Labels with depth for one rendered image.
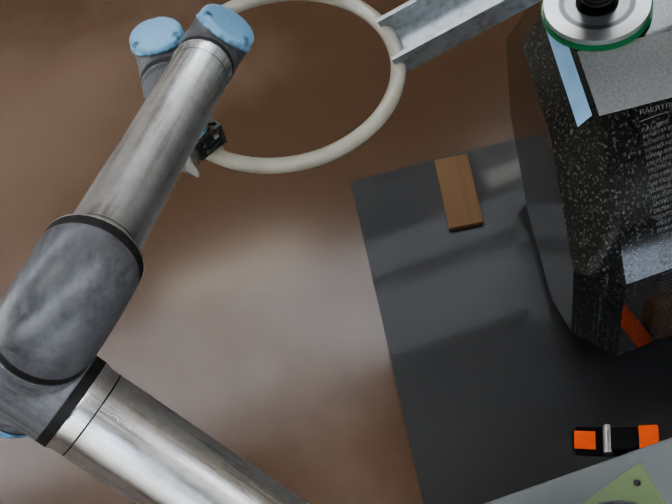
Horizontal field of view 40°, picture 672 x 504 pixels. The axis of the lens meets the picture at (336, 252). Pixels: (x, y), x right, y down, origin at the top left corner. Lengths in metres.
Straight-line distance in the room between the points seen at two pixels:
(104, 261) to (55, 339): 0.09
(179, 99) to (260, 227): 1.61
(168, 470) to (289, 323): 1.59
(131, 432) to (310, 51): 2.31
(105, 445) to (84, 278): 0.20
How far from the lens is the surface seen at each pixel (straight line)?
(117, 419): 1.07
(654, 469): 1.50
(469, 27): 1.83
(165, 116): 1.21
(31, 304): 1.00
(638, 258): 1.91
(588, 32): 1.95
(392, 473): 2.41
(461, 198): 2.72
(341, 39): 3.24
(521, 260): 2.61
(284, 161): 1.71
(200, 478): 1.09
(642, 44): 1.97
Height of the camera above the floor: 2.27
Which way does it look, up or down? 57 degrees down
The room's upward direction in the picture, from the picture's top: 21 degrees counter-clockwise
